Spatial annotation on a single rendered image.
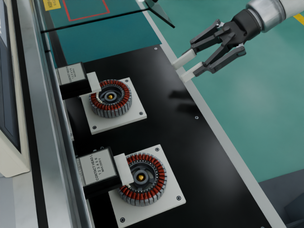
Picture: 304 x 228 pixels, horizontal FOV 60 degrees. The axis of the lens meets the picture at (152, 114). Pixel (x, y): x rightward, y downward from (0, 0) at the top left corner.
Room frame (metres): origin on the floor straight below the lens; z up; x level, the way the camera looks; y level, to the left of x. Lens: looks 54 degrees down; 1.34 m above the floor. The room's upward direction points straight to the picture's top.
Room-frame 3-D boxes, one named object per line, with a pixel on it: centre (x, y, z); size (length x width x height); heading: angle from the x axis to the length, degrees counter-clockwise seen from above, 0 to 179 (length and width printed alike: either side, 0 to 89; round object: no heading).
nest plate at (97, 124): (0.45, 0.11, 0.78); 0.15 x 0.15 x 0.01; 21
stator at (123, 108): (0.45, 0.11, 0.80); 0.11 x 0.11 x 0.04
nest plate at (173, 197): (0.23, 0.02, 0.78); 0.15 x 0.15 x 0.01; 21
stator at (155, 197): (0.23, 0.02, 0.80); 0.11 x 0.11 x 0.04
